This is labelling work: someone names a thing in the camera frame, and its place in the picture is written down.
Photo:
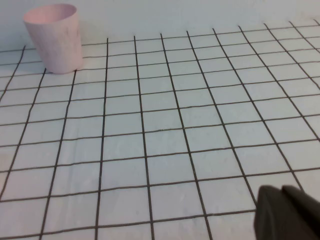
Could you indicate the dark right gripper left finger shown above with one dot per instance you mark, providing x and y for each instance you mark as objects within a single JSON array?
[{"x": 271, "y": 215}]

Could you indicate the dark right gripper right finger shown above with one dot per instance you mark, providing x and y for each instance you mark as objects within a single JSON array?
[{"x": 305, "y": 217}]

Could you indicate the pink plastic cup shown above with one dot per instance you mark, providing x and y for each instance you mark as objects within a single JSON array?
[{"x": 60, "y": 42}]

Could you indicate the white black-grid table mat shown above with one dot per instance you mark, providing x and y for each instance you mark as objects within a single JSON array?
[{"x": 162, "y": 125}]

